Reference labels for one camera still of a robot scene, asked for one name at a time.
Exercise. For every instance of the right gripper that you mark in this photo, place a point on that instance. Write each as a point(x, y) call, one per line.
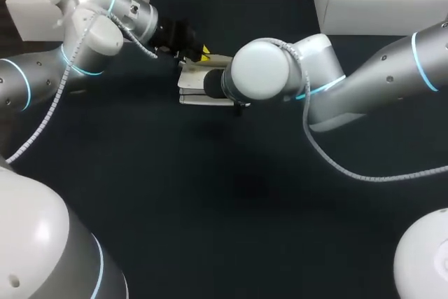
point(214, 83)

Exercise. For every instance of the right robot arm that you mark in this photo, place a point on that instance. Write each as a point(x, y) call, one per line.
point(367, 78)

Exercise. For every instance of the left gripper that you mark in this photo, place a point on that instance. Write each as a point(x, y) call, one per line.
point(175, 34)

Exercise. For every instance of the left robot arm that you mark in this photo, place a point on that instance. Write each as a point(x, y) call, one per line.
point(35, 78)

